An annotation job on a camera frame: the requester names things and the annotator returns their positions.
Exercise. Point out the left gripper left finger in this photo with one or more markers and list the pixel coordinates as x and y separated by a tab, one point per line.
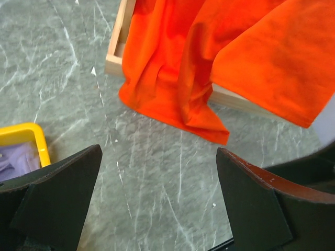
50	205

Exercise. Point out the purple t shirt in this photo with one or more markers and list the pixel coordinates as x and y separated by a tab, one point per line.
18	160

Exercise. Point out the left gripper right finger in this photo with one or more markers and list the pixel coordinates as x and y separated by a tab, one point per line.
289	206

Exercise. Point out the yellow plastic tray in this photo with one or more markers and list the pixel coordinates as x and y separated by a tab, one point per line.
27	132

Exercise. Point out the wooden hanger rack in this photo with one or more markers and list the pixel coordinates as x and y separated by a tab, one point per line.
113	64

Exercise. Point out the orange t shirt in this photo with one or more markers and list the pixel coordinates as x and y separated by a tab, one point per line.
276	54

